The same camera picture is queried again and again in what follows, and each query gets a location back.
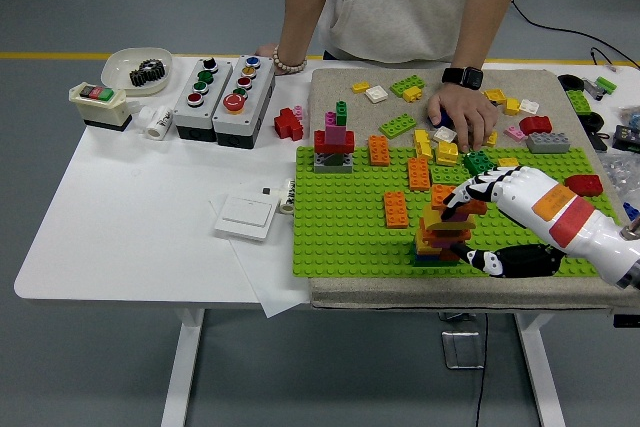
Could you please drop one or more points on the person's left hand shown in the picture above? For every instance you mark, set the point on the person's left hand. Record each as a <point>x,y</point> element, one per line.
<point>470,109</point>

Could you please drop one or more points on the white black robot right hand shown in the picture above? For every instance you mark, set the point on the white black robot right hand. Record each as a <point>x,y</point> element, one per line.
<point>535,197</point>

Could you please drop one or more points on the person's right hand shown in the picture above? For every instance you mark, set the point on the person's right hand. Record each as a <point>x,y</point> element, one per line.
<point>267,49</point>

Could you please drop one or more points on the blue two-by-two brick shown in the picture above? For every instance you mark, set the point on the blue two-by-two brick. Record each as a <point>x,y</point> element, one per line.
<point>444,119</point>

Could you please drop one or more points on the yellow square brick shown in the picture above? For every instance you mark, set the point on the yellow square brick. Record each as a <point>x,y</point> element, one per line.
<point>496,94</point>
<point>508,162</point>
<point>448,153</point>
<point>492,139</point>
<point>512,105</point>

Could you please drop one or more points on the red curved brick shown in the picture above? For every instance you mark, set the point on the red curved brick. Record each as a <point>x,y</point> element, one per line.
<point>584,186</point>
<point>536,125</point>

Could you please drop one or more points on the small yellow brick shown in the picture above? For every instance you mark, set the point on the small yellow brick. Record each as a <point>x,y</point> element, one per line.
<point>412,94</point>
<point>424,150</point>
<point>422,136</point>
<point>361,86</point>

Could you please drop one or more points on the orange two-by-four brick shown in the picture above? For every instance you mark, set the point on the orange two-by-four brick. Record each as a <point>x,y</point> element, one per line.
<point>396,209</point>
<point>437,196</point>
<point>419,174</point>
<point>379,150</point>

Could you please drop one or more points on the brick tower with yellow arch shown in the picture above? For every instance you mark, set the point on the brick tower with yellow arch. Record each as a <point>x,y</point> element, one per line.
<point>431,227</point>

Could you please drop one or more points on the person's left forearm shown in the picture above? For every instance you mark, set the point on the person's left forearm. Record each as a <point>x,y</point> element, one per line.
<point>482,17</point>

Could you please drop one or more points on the person's right forearm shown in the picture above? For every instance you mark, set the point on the person's right forearm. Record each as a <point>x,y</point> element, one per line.
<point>302,12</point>

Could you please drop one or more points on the white square brick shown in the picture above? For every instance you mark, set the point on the white square brick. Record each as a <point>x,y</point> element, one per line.
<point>444,135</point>
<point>376,93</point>
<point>529,106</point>

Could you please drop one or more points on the pink flat brick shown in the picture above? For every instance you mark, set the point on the pink flat brick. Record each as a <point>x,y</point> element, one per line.
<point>515,133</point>

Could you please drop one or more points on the dark green two-by-four brick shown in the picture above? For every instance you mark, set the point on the dark green two-by-four brick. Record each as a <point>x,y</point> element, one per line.
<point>477,162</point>

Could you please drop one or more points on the grey two-by-four brick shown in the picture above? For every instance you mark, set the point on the grey two-by-four brick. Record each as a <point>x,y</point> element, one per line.
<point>549,143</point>

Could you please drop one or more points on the small pink brick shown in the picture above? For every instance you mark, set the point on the small pink brick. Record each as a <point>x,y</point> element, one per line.
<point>298,111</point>

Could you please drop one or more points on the red brick cluster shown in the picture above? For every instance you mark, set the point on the red brick cluster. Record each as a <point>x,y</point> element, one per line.
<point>286,123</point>

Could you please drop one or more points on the brick tower with grey base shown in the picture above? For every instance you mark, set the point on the brick tower with grey base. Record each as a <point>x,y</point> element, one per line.
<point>334,143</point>

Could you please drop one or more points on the small light green brick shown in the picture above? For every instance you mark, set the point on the small light green brick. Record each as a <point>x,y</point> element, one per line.
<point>606,83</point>

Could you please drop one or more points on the green studded baseplate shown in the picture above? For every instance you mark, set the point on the green studded baseplate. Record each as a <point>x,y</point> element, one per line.
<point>350,247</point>

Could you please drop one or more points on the black smartwatch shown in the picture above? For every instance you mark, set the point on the black smartwatch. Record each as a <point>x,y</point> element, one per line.
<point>455,76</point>

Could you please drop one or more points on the grey emergency-stop control box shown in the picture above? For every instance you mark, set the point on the grey emergency-stop control box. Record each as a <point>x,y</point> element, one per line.
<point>250,117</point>

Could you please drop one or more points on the grey-brown mat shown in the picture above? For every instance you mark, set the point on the grey-brown mat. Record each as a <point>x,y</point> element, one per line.
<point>340,92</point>

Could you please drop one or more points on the small black block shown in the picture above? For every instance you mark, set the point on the small black block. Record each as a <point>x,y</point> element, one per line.
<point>600,142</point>

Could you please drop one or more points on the clear plastic bag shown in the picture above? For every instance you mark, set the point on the clear plastic bag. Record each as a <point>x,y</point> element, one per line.
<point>622,172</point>

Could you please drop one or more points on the grey four-button control box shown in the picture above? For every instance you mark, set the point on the grey four-button control box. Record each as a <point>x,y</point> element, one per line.
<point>187,119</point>

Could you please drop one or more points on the black button pad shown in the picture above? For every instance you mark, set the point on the black button pad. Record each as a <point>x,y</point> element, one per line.
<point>627,136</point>

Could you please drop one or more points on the black metal gear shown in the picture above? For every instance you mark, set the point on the black metal gear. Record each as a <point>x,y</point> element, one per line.
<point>142,78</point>
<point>154,66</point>

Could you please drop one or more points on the small grey device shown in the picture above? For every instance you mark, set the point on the small grey device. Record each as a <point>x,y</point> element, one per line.
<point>594,88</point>

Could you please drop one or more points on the person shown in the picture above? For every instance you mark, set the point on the person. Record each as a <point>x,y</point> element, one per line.
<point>400,7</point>

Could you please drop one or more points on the clear bag of blue parts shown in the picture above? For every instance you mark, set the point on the clear bag of blue parts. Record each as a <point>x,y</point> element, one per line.
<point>634,119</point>

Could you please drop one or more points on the white pipe tee fitting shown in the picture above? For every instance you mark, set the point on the white pipe tee fitting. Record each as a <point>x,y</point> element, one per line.
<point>159,124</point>

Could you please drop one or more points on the white plastic bowl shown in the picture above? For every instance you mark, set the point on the white plastic bowl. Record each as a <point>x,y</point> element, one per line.
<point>117,69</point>

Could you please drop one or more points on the white printed cylinder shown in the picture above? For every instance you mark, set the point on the white printed cylinder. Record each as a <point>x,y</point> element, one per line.
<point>287,199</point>

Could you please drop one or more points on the black table controller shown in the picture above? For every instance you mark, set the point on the black table controller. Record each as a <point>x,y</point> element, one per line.
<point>627,321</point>

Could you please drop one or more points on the silver floor socket box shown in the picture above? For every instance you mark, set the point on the silver floor socket box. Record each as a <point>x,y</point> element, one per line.
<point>462,349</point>

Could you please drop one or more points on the white table leg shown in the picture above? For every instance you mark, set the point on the white table leg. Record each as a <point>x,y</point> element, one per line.
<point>182,372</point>
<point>542,377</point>

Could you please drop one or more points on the white wall switch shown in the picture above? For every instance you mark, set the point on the white wall switch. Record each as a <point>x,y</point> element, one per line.
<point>245,219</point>

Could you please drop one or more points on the cream red-green switch box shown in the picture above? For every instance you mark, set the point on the cream red-green switch box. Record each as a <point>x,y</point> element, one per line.
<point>100,109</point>

